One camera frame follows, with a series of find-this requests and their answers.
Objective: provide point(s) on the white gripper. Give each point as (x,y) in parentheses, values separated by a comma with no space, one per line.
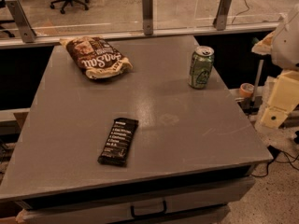
(288,44)

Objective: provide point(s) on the grey drawer with black handle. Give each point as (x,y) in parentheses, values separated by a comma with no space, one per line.
(201,204)

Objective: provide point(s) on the right metal glass bracket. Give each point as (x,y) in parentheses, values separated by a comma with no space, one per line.
(220,20)

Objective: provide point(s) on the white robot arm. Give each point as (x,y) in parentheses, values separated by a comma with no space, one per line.
(283,47)

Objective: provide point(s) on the middle metal glass bracket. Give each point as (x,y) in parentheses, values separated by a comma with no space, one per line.
(147,13)

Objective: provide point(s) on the glass barrier panel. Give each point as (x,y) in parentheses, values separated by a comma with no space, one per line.
(121,18)

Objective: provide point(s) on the black rxbar chocolate bar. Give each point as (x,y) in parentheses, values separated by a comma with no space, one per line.
(118,143)

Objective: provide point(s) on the left metal glass bracket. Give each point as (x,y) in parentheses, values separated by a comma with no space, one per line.
(26,31)

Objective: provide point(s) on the brown sea salt chip bag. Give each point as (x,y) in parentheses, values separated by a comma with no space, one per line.
(95,57)

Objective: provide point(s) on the metal glass bracket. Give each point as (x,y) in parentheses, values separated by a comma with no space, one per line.
(26,31)
(220,20)
(147,13)

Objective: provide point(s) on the green soda can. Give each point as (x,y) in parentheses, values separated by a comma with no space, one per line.
(201,66)

